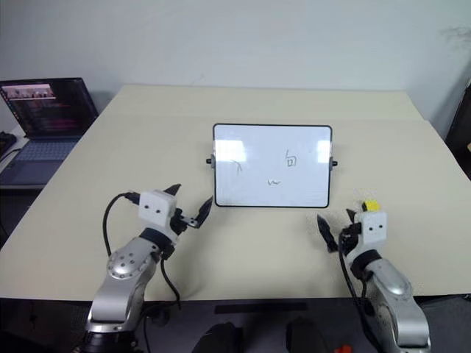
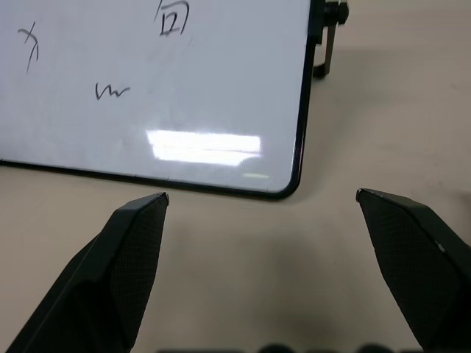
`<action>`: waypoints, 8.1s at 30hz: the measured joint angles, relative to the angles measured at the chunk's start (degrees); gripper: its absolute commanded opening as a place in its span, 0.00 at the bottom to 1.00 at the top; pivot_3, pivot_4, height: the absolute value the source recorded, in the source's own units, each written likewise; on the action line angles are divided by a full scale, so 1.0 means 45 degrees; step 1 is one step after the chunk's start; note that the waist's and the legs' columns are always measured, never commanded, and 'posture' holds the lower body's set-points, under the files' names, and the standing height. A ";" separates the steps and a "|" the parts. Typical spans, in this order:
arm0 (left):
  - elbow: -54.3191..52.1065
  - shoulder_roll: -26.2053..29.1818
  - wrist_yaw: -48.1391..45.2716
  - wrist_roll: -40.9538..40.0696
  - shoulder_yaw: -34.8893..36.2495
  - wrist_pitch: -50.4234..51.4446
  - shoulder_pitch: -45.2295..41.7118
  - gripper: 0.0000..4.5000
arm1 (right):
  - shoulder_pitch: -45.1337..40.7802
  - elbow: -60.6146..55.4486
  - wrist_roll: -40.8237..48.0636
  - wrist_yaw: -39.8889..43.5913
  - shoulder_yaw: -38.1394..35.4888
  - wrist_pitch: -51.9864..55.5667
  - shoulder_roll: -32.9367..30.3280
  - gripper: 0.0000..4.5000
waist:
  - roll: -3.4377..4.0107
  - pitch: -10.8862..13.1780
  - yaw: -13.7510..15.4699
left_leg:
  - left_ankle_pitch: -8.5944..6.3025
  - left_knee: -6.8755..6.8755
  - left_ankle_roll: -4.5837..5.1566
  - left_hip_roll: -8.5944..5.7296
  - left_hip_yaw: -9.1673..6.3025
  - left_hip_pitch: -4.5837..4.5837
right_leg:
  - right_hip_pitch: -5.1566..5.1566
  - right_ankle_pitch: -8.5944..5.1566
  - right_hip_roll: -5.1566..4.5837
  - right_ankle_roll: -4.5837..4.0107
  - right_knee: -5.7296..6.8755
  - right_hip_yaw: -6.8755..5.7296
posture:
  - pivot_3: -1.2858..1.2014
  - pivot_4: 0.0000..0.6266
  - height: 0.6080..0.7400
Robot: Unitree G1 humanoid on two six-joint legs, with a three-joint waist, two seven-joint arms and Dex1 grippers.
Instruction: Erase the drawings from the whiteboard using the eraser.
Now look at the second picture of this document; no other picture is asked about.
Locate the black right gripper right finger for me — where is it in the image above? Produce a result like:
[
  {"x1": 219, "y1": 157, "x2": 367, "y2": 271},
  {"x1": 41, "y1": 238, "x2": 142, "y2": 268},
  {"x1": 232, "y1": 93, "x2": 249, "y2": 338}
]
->
[{"x1": 355, "y1": 188, "x2": 471, "y2": 353}]

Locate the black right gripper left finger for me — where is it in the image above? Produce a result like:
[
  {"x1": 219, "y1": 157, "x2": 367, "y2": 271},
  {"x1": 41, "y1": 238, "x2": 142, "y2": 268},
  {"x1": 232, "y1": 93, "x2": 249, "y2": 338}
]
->
[{"x1": 6, "y1": 192, "x2": 170, "y2": 353}]

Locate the white board with black frame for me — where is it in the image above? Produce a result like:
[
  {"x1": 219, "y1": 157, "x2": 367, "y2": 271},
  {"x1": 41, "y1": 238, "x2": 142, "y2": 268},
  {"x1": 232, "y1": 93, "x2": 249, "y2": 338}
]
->
[{"x1": 0, "y1": 0, "x2": 314, "y2": 201}]

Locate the black whiteboard stand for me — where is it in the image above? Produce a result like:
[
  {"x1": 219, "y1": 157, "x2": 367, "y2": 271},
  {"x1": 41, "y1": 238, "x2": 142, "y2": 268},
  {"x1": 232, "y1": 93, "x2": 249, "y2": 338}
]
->
[{"x1": 311, "y1": 0, "x2": 350, "y2": 79}]

